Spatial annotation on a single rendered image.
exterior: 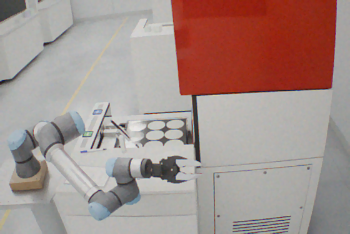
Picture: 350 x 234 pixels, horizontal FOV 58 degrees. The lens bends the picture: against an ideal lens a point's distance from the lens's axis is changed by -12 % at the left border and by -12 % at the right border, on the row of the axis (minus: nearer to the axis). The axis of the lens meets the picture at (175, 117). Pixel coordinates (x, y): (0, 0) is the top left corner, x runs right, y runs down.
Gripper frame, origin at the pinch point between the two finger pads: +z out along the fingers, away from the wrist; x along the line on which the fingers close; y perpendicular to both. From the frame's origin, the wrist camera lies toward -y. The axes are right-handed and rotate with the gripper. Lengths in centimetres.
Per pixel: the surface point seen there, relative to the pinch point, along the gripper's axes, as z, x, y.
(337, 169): 71, 8, 212
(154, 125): -49, -23, 76
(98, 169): -56, 2, 27
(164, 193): -21.7, 10.7, 23.9
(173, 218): -20.9, 23.1, 33.3
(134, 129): -59, -20, 70
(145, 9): -354, -402, 697
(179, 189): -15.4, 9.2, 25.2
